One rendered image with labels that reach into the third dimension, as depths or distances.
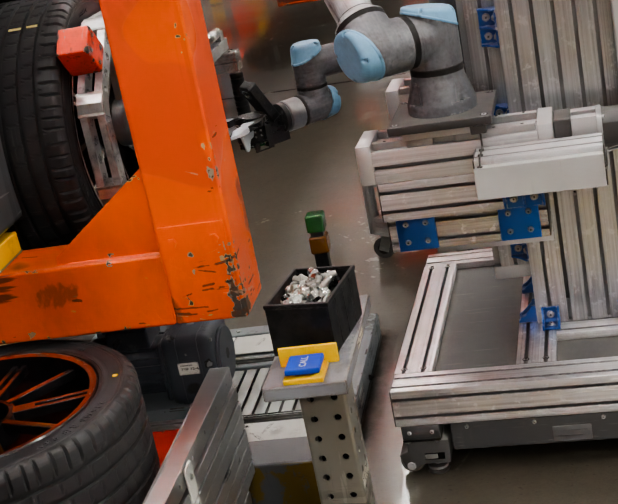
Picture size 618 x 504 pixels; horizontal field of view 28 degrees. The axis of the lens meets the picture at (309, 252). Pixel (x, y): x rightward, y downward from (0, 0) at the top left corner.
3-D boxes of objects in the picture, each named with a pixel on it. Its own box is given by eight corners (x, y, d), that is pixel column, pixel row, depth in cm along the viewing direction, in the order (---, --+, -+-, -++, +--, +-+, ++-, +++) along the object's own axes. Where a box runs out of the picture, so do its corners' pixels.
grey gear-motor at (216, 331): (97, 438, 322) (63, 314, 311) (255, 422, 314) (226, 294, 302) (75, 475, 306) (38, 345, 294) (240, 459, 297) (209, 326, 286)
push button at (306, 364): (291, 365, 251) (289, 355, 250) (325, 361, 249) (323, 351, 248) (285, 381, 244) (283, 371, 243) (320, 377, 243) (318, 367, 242)
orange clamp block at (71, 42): (73, 51, 286) (56, 29, 278) (105, 46, 285) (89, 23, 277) (71, 77, 283) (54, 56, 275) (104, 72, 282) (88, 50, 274)
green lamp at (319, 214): (309, 228, 277) (306, 211, 276) (327, 225, 277) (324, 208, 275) (307, 234, 274) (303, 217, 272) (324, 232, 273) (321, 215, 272)
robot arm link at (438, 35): (474, 60, 268) (465, -3, 263) (420, 76, 263) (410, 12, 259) (445, 54, 278) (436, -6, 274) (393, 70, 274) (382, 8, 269)
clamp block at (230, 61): (209, 72, 321) (204, 52, 319) (243, 67, 319) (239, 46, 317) (204, 77, 316) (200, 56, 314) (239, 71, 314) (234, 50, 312)
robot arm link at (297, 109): (304, 98, 297) (284, 95, 303) (288, 103, 294) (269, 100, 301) (309, 128, 299) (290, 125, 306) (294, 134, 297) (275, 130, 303)
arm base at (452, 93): (479, 95, 279) (473, 51, 276) (475, 112, 266) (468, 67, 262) (412, 104, 283) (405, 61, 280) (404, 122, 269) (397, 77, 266)
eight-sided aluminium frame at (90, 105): (172, 191, 342) (126, -7, 324) (195, 188, 341) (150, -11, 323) (115, 264, 292) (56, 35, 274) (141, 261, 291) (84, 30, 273)
